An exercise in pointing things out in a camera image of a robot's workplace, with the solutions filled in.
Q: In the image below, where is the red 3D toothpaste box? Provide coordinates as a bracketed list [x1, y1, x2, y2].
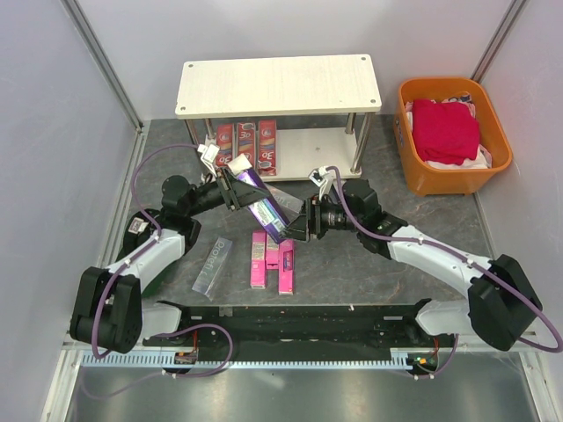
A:
[257, 120, 277, 176]

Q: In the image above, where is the clear Protefix box near shelf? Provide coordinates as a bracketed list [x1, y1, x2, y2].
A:
[267, 184, 303, 220]

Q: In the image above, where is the silver backed toothpaste box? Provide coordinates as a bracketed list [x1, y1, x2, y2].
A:
[236, 122, 257, 167]

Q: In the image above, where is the pink box left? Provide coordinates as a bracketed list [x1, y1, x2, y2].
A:
[250, 230, 267, 289]

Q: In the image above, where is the clear Protefix box front left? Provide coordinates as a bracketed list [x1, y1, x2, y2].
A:
[192, 237, 233, 301]

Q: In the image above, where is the purple cable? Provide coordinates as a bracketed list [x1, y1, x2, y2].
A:
[78, 143, 235, 399]
[320, 165, 563, 382]

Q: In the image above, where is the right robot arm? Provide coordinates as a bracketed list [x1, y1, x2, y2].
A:
[282, 179, 542, 351]

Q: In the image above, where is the pink box middle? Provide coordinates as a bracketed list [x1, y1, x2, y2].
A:
[265, 234, 279, 271]

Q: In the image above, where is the pink box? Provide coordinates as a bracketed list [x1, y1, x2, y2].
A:
[278, 239, 295, 295]
[265, 234, 279, 271]
[250, 230, 267, 289]

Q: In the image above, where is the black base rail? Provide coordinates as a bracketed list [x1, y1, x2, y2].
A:
[141, 301, 454, 350]

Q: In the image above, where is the slotted cable duct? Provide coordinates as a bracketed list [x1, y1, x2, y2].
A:
[80, 350, 414, 370]

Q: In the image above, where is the pink box right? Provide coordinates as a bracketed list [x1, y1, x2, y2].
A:
[278, 239, 295, 295]

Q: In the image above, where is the purple toothpaste box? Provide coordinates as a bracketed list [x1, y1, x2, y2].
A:
[227, 155, 289, 244]

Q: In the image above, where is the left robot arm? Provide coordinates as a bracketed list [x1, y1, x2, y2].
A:
[69, 167, 271, 360]

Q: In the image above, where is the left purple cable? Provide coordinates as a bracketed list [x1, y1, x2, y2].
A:
[78, 143, 235, 399]

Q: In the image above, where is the white two-tier shelf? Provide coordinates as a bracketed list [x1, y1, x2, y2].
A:
[175, 54, 382, 182]

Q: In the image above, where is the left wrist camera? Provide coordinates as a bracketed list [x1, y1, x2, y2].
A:
[197, 142, 219, 176]

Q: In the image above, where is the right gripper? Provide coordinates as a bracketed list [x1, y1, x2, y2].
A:
[279, 193, 362, 243]

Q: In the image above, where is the orange plastic basket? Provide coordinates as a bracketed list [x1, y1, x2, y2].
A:
[393, 76, 513, 196]

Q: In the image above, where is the silver red toothpaste box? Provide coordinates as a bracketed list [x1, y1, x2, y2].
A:
[215, 123, 235, 167]

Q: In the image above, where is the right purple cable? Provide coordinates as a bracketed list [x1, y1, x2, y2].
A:
[320, 165, 563, 382]

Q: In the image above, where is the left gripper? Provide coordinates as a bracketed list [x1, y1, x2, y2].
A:
[186, 166, 270, 217]

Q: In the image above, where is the red folded cloth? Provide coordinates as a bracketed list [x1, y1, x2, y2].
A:
[412, 99, 480, 165]

